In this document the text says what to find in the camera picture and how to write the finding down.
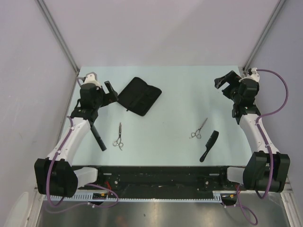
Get right silver scissors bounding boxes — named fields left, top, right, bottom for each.
left=189, top=118, right=208, bottom=139

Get long black barber comb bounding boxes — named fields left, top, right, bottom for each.
left=91, top=125, right=107, bottom=151

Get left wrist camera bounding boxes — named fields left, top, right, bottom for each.
left=83, top=72, right=101, bottom=87

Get silver scissors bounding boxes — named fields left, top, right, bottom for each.
left=189, top=118, right=208, bottom=139
left=113, top=122, right=124, bottom=150

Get black handle comb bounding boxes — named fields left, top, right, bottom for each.
left=199, top=131, right=219, bottom=162

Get left silver scissors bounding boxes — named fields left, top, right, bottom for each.
left=113, top=122, right=124, bottom=150

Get white cable duct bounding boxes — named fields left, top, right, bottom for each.
left=44, top=191, right=237, bottom=203

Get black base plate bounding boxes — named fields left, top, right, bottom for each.
left=71, top=165, right=247, bottom=201

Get black zip tool case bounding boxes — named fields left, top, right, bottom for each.
left=118, top=77, right=162, bottom=116

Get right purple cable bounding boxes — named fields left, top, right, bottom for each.
left=236, top=68, right=289, bottom=225

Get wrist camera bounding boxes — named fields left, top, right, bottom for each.
left=83, top=72, right=101, bottom=87
left=239, top=68, right=260, bottom=83

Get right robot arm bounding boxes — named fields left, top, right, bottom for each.
left=214, top=68, right=290, bottom=196

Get aluminium frame post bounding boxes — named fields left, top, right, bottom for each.
left=242, top=0, right=287, bottom=72
left=35, top=0, right=80, bottom=74

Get left aluminium frame post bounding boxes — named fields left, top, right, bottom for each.
left=35, top=0, right=80, bottom=74

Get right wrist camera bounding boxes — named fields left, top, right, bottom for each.
left=239, top=68, right=260, bottom=83

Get right aluminium frame post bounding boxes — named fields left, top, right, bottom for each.
left=242, top=0, right=287, bottom=72

